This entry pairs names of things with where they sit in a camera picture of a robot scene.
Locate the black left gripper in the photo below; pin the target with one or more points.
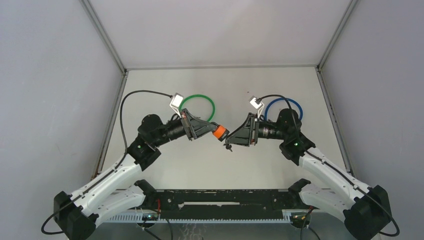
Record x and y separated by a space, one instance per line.
189 121

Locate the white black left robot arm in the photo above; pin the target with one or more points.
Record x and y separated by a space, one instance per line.
79 213

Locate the orange black padlock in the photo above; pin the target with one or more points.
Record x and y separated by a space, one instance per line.
221 133

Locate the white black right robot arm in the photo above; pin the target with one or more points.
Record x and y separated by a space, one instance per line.
363 209

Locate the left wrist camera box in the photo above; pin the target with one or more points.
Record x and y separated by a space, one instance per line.
175 103

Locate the black mounting rail base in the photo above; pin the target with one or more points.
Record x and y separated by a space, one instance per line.
201 200

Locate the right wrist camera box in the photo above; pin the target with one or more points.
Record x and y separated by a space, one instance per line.
258 105

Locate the white slotted cable duct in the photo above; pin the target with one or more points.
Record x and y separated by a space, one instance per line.
215 216

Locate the black head padlock keys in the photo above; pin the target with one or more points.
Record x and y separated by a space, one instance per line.
228 146

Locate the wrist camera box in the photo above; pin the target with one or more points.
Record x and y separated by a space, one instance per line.
258 105
175 103

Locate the green cable lock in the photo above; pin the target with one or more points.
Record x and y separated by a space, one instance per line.
200 106

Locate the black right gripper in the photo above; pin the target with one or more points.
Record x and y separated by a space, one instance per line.
247 133

